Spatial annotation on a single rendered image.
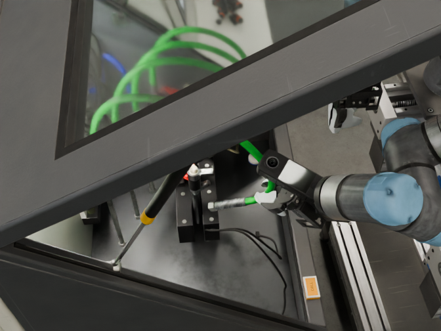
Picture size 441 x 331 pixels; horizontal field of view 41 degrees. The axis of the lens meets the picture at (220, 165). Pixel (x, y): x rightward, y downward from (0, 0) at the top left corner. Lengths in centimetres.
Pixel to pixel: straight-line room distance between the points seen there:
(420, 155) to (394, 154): 4
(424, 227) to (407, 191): 9
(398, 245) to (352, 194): 143
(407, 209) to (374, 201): 5
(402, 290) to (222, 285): 93
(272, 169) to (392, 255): 135
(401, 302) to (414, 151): 126
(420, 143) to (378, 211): 18
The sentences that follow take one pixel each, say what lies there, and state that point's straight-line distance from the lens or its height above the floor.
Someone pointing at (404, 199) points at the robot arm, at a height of 147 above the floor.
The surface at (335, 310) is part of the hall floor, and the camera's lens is 239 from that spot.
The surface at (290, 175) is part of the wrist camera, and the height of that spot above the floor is 136.
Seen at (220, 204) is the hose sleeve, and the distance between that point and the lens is 121.
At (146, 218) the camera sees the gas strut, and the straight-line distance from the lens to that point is 83.
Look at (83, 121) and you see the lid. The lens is 81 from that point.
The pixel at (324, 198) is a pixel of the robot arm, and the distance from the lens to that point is 96.
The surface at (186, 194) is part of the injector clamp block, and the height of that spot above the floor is 98.
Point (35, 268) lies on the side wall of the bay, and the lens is 92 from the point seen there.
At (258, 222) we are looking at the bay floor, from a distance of 157.
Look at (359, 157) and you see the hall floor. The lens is 279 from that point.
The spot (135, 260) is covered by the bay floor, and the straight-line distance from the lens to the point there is 153.
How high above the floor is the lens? 217
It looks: 53 degrees down
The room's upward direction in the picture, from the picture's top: 2 degrees counter-clockwise
